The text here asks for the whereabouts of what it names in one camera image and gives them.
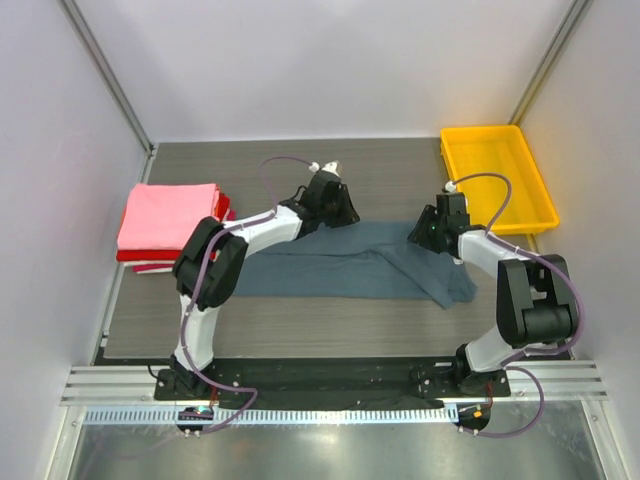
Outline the blue-grey t-shirt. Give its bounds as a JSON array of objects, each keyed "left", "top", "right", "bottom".
[{"left": 234, "top": 221, "right": 477, "bottom": 309}]

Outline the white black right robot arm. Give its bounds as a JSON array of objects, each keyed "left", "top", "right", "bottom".
[{"left": 408, "top": 193, "right": 581, "bottom": 396}]

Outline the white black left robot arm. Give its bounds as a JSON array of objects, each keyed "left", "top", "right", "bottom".
[{"left": 169, "top": 162, "right": 360, "bottom": 400}]

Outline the yellow plastic tray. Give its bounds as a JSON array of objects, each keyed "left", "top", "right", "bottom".
[{"left": 440, "top": 125, "right": 560, "bottom": 236}]

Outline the red folded t-shirt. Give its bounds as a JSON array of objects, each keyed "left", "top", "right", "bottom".
[{"left": 116, "top": 189, "right": 232, "bottom": 264}]

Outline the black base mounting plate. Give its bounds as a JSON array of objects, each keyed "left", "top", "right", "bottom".
[{"left": 154, "top": 356, "right": 511, "bottom": 410}]

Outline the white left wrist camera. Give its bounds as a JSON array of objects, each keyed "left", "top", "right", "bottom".
[{"left": 308, "top": 161, "right": 342, "bottom": 177}]

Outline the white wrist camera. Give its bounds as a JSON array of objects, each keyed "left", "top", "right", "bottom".
[
  {"left": 442, "top": 180, "right": 466, "bottom": 201},
  {"left": 308, "top": 161, "right": 342, "bottom": 177}
]

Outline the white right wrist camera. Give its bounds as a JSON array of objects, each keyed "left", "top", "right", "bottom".
[{"left": 442, "top": 180, "right": 466, "bottom": 201}]

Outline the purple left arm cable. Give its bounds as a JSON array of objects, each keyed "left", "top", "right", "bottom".
[{"left": 179, "top": 156, "right": 321, "bottom": 434}]

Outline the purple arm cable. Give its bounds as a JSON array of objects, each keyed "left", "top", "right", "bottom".
[
  {"left": 447, "top": 172, "right": 587, "bottom": 440},
  {"left": 179, "top": 156, "right": 321, "bottom": 434}
]

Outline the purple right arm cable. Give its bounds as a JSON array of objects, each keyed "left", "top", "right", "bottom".
[{"left": 447, "top": 172, "right": 587, "bottom": 440}]

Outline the aluminium frame rail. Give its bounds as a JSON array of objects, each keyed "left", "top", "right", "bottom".
[{"left": 61, "top": 360, "right": 608, "bottom": 405}]

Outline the right aluminium corner post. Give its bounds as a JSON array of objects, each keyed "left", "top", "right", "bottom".
[{"left": 509, "top": 0, "right": 594, "bottom": 126}]

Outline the aluminium corner post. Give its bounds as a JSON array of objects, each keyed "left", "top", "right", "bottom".
[
  {"left": 509, "top": 0, "right": 594, "bottom": 126},
  {"left": 57, "top": 0, "right": 154, "bottom": 157}
]

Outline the left aluminium corner post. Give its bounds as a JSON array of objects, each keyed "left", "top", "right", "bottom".
[{"left": 57, "top": 0, "right": 154, "bottom": 157}]

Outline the slotted grey cable duct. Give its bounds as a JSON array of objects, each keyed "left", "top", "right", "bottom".
[{"left": 84, "top": 404, "right": 458, "bottom": 426}]

